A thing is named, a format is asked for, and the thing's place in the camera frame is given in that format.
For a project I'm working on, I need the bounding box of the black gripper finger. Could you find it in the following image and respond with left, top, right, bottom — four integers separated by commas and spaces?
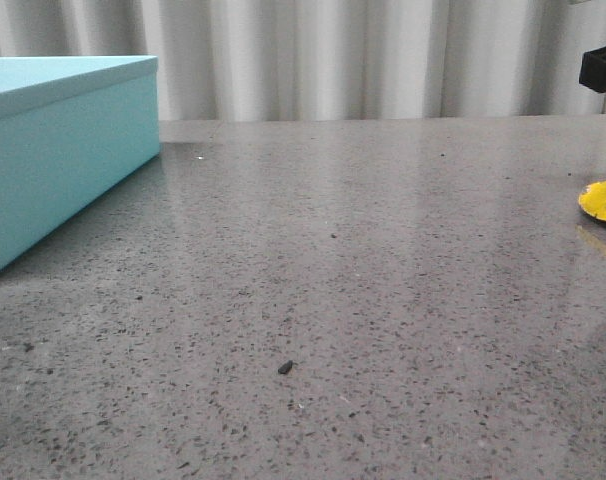
579, 46, 606, 93

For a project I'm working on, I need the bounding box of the yellow toy beetle car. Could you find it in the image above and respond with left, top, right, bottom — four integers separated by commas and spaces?
577, 180, 606, 222

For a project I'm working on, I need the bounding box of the light blue box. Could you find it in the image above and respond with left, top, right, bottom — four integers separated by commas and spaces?
0, 55, 160, 271

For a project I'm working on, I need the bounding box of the grey pleated curtain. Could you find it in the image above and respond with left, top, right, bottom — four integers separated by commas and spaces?
0, 0, 606, 121

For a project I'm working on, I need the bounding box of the small black debris piece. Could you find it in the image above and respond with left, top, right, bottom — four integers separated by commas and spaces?
277, 360, 294, 375

